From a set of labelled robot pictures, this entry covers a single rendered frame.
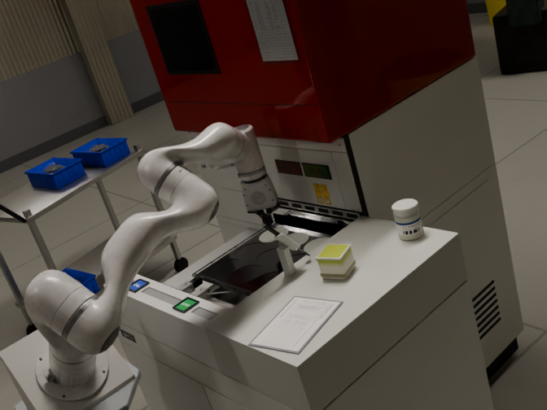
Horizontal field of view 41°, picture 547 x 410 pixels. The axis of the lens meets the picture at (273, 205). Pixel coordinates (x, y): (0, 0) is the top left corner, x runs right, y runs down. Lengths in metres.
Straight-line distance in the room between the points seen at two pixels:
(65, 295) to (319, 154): 0.91
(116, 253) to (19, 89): 6.84
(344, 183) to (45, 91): 6.64
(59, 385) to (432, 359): 0.99
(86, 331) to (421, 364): 0.86
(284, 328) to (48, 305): 0.55
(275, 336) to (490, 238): 1.24
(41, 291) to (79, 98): 7.09
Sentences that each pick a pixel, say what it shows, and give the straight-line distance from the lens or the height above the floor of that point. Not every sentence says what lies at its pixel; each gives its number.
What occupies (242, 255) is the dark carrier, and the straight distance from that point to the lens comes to 2.32.
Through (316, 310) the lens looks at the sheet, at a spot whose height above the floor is 0.97.
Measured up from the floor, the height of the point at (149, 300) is 0.96.
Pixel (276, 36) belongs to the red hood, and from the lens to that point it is 2.07.
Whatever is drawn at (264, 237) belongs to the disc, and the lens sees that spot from 2.39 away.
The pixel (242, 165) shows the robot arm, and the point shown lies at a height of 1.20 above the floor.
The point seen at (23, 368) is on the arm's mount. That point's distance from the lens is 2.08.
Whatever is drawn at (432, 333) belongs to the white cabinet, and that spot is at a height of 0.76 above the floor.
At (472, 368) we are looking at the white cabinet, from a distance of 2.18.
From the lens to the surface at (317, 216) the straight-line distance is 2.34.
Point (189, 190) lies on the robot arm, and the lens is 1.75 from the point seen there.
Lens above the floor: 1.90
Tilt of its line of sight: 22 degrees down
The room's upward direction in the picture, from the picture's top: 17 degrees counter-clockwise
